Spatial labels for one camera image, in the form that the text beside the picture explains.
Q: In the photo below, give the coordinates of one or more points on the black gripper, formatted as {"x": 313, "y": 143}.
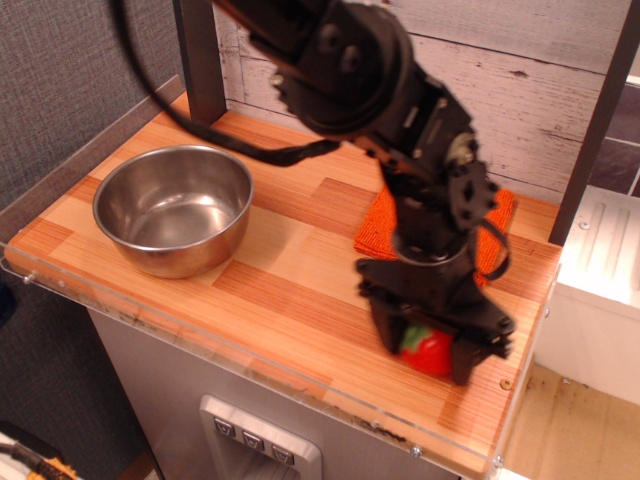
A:
{"x": 439, "y": 293}

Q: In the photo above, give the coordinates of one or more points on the red toy strawberry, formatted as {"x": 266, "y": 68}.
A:
{"x": 427, "y": 350}

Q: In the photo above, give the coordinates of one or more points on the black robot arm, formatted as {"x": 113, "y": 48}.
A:
{"x": 348, "y": 73}

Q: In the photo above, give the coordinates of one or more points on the orange folded cloth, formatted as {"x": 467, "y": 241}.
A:
{"x": 491, "y": 260}

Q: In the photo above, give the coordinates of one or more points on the silver dispenser panel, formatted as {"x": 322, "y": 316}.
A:
{"x": 244, "y": 446}

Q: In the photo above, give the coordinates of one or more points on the clear acrylic table guard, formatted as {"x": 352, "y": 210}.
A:
{"x": 297, "y": 324}

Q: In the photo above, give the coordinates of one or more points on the stainless steel bowl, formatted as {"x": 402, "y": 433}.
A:
{"x": 178, "y": 211}

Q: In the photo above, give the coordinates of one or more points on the yellow object bottom left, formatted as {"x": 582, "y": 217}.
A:
{"x": 36, "y": 464}

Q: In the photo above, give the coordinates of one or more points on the dark grey right post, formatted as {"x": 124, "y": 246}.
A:
{"x": 611, "y": 91}

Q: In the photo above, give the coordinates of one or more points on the dark grey post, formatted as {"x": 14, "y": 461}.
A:
{"x": 200, "y": 57}
{"x": 611, "y": 91}

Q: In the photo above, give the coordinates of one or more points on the dark grey left post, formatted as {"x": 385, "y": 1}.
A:
{"x": 200, "y": 57}

